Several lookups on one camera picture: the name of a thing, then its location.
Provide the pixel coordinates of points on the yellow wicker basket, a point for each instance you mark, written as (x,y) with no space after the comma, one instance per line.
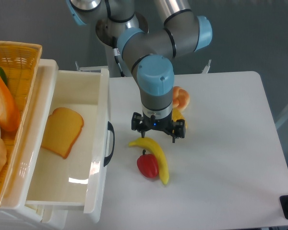
(20,63)

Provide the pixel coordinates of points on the toy orange baguette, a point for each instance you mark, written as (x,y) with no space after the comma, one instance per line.
(9,113)

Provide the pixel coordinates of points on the toy red bell pepper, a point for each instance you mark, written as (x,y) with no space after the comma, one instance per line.
(147,165)

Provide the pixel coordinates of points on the toy green vegetable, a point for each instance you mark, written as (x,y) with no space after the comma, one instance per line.
(3,76)

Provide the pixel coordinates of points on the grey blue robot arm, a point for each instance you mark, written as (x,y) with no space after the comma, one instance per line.
(146,56)

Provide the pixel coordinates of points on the toy yellow bell pepper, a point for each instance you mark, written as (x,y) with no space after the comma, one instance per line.
(177,115)

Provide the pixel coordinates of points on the white drawer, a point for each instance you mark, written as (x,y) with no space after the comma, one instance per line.
(77,145)

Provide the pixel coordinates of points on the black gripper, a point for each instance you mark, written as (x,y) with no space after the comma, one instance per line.
(175,129)

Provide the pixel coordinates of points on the toy knotted bread bun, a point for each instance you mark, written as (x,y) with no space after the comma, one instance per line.
(181,98)

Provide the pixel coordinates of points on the white drawer cabinet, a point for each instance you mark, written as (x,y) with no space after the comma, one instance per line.
(14,213)

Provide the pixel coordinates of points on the toy yellow banana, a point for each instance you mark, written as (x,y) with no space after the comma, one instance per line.
(153,147)

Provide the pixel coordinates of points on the toy bread slice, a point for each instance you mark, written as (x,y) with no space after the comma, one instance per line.
(62,129)

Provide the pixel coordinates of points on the black top drawer handle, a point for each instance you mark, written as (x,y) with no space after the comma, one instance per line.
(110,144)

